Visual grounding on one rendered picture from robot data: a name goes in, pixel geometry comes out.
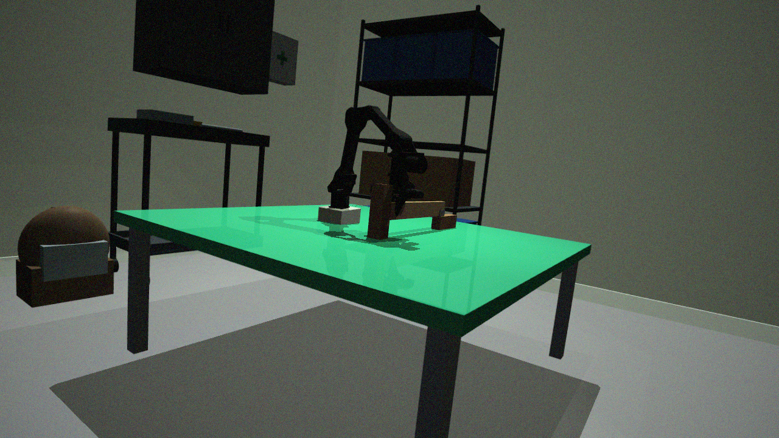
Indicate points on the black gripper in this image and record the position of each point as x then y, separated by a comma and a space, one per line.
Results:
398, 180

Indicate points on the long brown wooden rail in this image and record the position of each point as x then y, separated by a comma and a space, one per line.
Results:
417, 209

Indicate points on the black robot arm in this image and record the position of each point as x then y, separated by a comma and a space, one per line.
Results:
405, 158

